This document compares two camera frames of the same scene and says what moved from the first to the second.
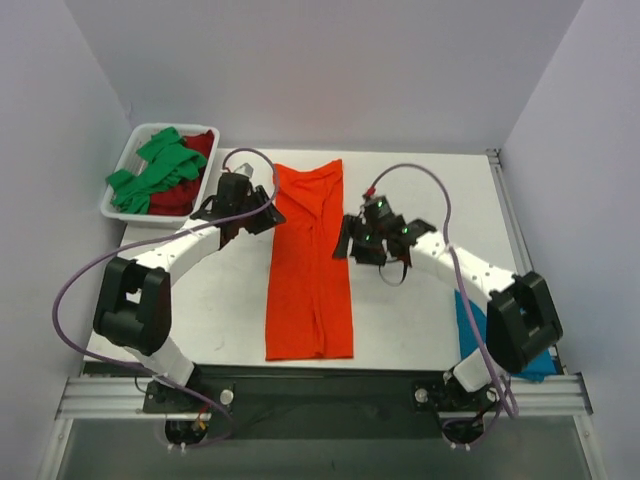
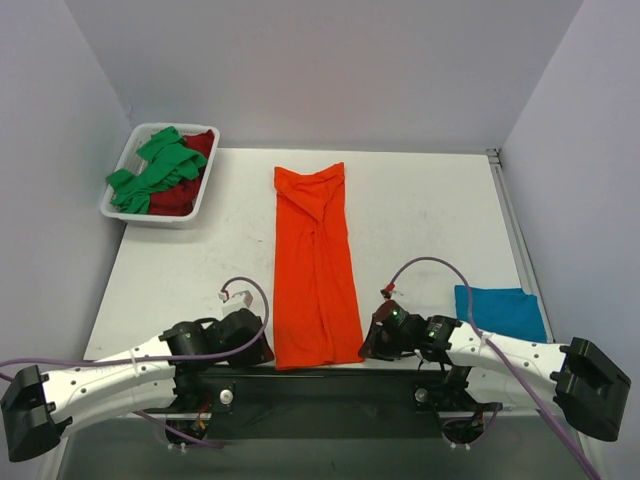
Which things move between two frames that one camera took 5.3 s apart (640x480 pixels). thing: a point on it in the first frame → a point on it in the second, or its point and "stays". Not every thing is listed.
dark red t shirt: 179,200 stays
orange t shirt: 309,313 stays
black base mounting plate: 323,402 stays
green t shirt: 171,161 stays
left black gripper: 242,211 → 255,345
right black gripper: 357,240 → 376,340
